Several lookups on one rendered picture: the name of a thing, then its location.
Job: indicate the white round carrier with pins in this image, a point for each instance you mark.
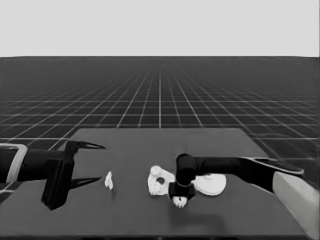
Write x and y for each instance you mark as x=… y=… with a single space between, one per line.
x=167 y=178

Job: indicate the large thick white disc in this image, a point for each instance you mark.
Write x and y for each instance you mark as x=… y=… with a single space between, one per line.
x=211 y=185

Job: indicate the small thin white T-shaped piece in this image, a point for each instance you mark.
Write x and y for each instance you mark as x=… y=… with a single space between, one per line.
x=109 y=181

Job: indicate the small white toothed gear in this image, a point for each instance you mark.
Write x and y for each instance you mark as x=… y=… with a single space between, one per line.
x=180 y=202

